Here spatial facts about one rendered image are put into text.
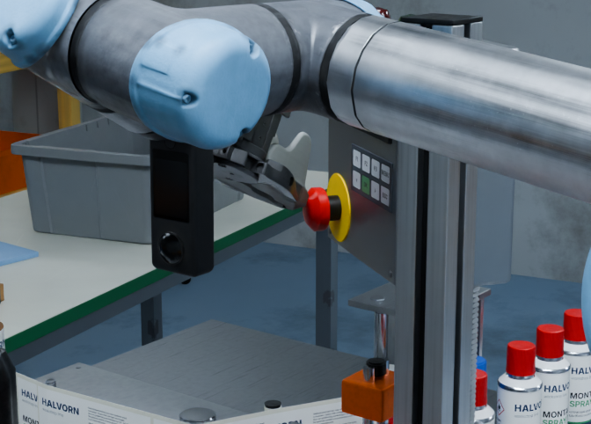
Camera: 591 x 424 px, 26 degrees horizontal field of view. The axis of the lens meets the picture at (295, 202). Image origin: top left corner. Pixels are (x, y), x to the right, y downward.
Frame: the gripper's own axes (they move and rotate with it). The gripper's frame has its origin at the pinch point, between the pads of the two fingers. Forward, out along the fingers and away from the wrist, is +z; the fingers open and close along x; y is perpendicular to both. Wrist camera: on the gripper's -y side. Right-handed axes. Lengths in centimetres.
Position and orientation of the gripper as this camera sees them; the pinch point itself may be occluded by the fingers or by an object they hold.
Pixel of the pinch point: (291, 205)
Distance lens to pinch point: 109.0
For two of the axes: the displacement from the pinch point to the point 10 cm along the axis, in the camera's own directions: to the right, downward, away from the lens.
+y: 3.1, -9.3, 1.9
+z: 5.2, 3.3, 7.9
